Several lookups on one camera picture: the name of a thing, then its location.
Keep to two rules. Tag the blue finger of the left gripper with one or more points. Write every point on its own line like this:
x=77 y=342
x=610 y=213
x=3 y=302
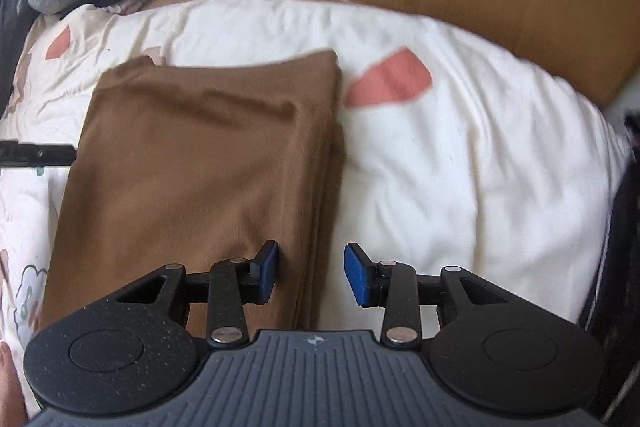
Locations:
x=18 y=154

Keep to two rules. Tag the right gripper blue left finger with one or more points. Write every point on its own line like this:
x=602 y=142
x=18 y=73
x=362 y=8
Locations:
x=264 y=272

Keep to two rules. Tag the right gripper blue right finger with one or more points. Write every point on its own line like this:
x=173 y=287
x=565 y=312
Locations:
x=361 y=274

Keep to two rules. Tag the brown printed t-shirt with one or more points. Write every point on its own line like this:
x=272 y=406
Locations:
x=193 y=166

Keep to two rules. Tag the person's left hand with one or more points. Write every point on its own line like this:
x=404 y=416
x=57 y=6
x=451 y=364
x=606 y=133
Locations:
x=12 y=405

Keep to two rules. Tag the dark grey pillow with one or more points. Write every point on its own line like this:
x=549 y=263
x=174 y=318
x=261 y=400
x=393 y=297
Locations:
x=15 y=25

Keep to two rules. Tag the cream bear print blanket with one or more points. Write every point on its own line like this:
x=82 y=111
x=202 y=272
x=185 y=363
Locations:
x=479 y=185

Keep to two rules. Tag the black folded garment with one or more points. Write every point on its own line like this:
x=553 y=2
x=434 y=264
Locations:
x=611 y=311

